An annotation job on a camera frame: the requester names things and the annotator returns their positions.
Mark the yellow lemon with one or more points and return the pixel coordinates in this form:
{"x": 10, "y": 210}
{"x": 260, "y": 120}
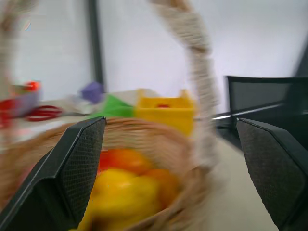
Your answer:
{"x": 127, "y": 195}

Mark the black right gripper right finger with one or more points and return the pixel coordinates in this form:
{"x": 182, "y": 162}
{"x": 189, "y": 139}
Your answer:
{"x": 269, "y": 168}

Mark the yellow plastic crate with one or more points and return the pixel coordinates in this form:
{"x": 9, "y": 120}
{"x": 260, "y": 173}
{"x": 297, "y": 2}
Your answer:
{"x": 164, "y": 113}

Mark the purple cube block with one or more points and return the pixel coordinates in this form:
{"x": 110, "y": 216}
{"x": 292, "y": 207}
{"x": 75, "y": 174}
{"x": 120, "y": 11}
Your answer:
{"x": 92, "y": 92}

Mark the orange fruit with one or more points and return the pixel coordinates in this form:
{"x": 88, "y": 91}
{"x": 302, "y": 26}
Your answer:
{"x": 166, "y": 183}

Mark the red-orange apple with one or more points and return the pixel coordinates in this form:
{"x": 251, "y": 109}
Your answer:
{"x": 125, "y": 160}

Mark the dark vertical wall post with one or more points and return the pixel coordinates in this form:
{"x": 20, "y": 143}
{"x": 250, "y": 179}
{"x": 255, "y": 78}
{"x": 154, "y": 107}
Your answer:
{"x": 96, "y": 41}

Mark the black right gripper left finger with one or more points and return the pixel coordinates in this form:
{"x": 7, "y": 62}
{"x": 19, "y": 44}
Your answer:
{"x": 72, "y": 173}

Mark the green triangular block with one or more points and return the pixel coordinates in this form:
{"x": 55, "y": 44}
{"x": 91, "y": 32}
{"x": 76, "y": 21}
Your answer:
{"x": 115, "y": 108}

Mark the black mesh office chair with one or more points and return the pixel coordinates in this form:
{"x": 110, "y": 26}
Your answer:
{"x": 262, "y": 96}

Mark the lavender container with red item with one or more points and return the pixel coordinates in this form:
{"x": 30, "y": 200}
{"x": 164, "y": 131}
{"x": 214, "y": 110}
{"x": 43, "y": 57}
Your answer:
{"x": 24, "y": 98}

